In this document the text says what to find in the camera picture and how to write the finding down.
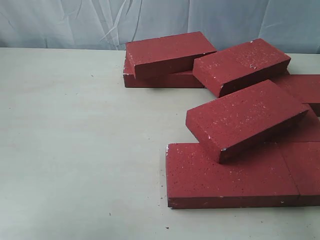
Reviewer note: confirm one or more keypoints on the red brick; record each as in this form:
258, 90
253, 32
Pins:
297, 129
240, 66
257, 178
303, 162
174, 80
304, 87
166, 55

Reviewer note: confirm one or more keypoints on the red brick moved to row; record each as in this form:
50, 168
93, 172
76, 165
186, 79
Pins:
229, 125

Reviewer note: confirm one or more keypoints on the red brick under back stack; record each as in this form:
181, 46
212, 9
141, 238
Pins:
174, 80

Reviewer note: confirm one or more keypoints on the white backdrop cloth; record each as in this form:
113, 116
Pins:
291, 25

